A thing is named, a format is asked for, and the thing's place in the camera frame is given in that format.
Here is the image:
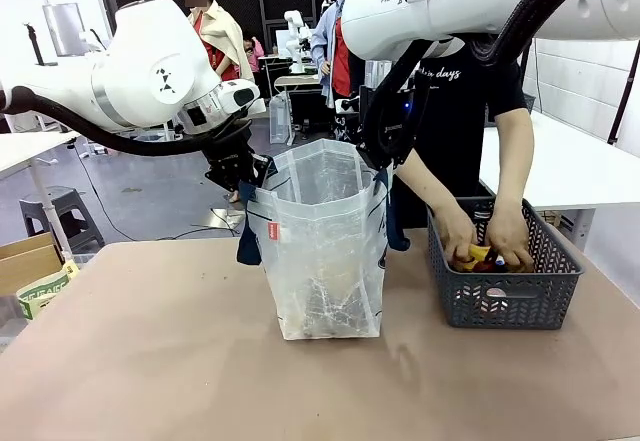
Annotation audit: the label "person's left forearm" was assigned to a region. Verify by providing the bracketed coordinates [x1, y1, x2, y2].
[491, 109, 535, 215]

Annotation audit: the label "grey whiteboard panel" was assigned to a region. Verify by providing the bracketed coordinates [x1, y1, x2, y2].
[41, 2, 87, 58]

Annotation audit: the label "background grey desk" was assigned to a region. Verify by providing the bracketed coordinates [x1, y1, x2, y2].
[259, 54, 322, 112]

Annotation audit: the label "black right arm cable sleeve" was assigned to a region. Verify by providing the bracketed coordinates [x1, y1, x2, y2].
[379, 0, 616, 112]

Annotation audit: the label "white table with round leg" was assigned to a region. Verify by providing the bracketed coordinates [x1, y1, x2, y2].
[0, 129, 85, 265]

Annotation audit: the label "yellow snack package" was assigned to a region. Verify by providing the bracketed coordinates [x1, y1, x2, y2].
[451, 242, 494, 271]

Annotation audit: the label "dark grey plastic basket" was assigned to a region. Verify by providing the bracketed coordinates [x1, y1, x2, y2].
[426, 195, 585, 331]

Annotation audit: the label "black floor cable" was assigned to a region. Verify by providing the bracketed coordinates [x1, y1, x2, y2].
[73, 143, 242, 242]

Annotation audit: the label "person's right forearm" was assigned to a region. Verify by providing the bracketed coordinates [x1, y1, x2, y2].
[394, 148, 474, 222]

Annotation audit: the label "large white table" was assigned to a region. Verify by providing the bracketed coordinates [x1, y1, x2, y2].
[478, 109, 640, 253]

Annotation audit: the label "black tripod stand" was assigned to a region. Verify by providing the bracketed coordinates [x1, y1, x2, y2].
[21, 22, 59, 68]

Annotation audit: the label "brown cardboard box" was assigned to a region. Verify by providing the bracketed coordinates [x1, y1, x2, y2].
[0, 232, 65, 298]

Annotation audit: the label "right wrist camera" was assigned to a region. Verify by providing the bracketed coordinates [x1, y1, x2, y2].
[333, 93, 363, 116]

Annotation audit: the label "green and white carton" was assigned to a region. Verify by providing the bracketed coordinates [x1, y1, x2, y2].
[16, 259, 82, 321]

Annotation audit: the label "person in black t-shirt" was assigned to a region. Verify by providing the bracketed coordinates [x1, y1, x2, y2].
[349, 30, 530, 231]

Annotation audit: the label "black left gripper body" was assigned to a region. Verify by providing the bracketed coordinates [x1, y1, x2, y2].
[199, 120, 256, 178]

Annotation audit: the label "grey plastic step stool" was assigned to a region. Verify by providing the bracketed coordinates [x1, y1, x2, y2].
[18, 185, 107, 255]

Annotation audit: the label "person's left hand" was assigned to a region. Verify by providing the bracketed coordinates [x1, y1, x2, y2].
[484, 208, 535, 271]

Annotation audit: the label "black arm cable sleeve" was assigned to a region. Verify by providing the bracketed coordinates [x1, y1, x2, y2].
[0, 85, 254, 158]
[379, 0, 616, 112]

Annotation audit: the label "clear plastic container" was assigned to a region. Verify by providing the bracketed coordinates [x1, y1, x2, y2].
[268, 92, 295, 146]

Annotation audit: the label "red snack package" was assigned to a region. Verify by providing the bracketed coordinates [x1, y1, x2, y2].
[474, 249, 509, 273]

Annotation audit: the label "black left arm cable sleeve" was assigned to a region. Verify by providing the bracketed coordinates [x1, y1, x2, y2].
[0, 85, 254, 158]

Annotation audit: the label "black hanging cable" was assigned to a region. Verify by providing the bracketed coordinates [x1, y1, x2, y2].
[606, 39, 640, 146]

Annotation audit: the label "translucent shopping bag navy handles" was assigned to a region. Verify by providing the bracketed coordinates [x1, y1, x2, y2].
[236, 138, 412, 342]

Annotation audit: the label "person in cream jacket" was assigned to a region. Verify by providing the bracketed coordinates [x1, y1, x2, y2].
[177, 0, 257, 85]

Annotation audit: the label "person's right hand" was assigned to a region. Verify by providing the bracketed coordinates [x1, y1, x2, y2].
[439, 208, 480, 265]

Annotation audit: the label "person in pink top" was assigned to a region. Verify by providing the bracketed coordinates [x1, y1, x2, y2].
[242, 35, 267, 75]

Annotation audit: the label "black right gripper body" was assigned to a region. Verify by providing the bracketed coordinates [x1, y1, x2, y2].
[357, 85, 431, 156]

